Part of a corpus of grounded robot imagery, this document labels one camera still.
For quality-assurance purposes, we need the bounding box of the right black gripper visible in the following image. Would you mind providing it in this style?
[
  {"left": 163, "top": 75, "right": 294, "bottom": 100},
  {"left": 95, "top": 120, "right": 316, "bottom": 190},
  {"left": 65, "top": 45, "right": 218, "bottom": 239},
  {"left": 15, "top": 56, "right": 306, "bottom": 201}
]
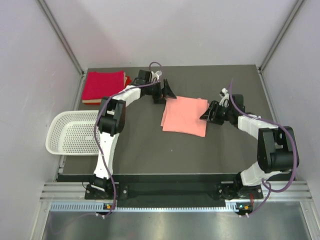
[{"left": 199, "top": 100, "right": 233, "bottom": 126}]

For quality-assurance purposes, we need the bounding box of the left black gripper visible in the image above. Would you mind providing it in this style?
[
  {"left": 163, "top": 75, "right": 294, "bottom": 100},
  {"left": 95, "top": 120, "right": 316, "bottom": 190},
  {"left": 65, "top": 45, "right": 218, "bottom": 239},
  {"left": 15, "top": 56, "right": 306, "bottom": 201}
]
[{"left": 144, "top": 78, "right": 176, "bottom": 104}]

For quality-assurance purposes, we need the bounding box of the salmon pink t-shirt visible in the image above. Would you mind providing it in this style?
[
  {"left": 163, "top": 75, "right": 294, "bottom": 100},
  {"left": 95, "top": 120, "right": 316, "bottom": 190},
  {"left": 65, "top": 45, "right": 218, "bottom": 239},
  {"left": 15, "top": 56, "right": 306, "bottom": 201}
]
[{"left": 160, "top": 96, "right": 209, "bottom": 138}]

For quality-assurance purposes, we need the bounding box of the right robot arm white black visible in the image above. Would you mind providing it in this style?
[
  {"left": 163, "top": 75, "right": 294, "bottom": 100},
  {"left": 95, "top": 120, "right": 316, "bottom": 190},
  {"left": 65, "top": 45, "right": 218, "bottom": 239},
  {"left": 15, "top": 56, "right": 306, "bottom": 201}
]
[{"left": 200, "top": 92, "right": 300, "bottom": 198}]

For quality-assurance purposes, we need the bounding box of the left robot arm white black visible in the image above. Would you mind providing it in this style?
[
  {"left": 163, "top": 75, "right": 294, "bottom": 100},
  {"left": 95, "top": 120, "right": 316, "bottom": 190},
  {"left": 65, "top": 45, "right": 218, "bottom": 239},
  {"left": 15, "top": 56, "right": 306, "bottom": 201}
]
[{"left": 89, "top": 70, "right": 177, "bottom": 199}]

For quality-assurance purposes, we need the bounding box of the folded red t-shirt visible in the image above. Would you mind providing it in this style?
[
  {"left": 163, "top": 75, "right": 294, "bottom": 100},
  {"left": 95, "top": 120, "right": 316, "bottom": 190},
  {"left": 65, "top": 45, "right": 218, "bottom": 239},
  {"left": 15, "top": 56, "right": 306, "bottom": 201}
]
[{"left": 83, "top": 75, "right": 133, "bottom": 106}]

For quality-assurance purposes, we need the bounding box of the folded magenta t-shirt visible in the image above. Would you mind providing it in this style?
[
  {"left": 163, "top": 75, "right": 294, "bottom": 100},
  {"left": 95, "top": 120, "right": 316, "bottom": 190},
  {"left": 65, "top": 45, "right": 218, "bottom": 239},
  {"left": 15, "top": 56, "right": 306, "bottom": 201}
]
[{"left": 81, "top": 71, "right": 125, "bottom": 101}]

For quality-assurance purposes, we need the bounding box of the white perforated plastic basket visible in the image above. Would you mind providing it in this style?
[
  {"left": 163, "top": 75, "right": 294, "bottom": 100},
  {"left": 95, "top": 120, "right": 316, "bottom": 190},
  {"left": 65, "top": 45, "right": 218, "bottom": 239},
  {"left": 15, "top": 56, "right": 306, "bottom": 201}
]
[{"left": 45, "top": 110, "right": 99, "bottom": 156}]

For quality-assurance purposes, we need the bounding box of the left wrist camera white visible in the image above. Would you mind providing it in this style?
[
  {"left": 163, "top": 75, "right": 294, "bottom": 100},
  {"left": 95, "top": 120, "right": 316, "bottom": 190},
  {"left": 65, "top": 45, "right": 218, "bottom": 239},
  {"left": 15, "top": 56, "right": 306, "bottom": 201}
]
[{"left": 151, "top": 70, "right": 162, "bottom": 83}]

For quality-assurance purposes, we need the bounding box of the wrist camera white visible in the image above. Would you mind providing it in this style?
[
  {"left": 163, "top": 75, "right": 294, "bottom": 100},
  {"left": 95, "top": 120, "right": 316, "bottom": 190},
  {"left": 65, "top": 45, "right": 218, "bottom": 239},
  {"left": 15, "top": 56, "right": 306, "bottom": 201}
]
[
  {"left": 219, "top": 88, "right": 230, "bottom": 108},
  {"left": 151, "top": 70, "right": 162, "bottom": 83}
]

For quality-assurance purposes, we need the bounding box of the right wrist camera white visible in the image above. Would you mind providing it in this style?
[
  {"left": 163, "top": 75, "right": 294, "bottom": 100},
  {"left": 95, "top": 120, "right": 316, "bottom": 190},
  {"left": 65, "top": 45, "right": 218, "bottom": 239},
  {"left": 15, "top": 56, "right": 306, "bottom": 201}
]
[{"left": 219, "top": 88, "right": 230, "bottom": 108}]

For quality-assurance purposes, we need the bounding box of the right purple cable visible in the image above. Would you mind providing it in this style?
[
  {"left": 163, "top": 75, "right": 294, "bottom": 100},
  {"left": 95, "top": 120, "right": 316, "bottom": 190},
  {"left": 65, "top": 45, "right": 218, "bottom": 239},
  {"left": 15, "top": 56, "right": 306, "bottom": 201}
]
[{"left": 228, "top": 78, "right": 301, "bottom": 218}]

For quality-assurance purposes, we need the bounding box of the purple cable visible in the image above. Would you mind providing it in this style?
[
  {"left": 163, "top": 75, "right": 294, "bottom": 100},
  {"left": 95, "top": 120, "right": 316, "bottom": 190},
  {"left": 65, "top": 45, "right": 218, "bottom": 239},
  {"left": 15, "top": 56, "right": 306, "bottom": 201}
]
[
  {"left": 228, "top": 78, "right": 301, "bottom": 218},
  {"left": 49, "top": 61, "right": 165, "bottom": 236}
]

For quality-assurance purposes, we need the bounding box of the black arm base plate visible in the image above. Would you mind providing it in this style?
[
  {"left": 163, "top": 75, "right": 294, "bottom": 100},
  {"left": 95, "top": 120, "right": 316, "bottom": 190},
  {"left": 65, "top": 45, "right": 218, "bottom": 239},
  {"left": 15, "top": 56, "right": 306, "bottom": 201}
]
[{"left": 84, "top": 174, "right": 263, "bottom": 201}]

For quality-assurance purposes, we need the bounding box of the left aluminium frame post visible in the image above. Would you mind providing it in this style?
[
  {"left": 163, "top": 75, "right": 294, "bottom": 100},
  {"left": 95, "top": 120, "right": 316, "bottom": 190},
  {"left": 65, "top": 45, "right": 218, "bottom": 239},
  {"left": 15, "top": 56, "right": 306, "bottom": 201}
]
[{"left": 35, "top": 0, "right": 84, "bottom": 76}]

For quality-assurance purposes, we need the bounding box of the aluminium frame post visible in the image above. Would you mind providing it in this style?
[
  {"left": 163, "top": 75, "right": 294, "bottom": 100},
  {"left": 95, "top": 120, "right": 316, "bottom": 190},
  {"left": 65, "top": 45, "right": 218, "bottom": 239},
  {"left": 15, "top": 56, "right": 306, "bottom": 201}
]
[
  {"left": 257, "top": 0, "right": 306, "bottom": 74},
  {"left": 35, "top": 0, "right": 84, "bottom": 76}
]

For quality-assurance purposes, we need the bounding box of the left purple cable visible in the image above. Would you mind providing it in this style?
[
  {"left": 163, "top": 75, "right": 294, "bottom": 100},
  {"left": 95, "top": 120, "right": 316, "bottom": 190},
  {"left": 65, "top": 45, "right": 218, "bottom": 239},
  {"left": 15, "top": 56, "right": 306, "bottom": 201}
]
[{"left": 49, "top": 61, "right": 165, "bottom": 236}]

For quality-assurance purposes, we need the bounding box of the right aluminium frame post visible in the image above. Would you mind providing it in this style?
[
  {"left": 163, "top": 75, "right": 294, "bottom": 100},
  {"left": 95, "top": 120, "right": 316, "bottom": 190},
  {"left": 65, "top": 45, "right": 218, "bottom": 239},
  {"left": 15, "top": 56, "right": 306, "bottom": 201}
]
[{"left": 257, "top": 0, "right": 306, "bottom": 74}]

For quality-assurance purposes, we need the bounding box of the grey slotted cable duct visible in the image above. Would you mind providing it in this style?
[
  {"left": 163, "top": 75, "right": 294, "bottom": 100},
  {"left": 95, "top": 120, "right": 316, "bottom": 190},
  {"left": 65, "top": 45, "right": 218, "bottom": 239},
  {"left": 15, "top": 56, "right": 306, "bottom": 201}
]
[{"left": 49, "top": 201, "right": 256, "bottom": 213}]

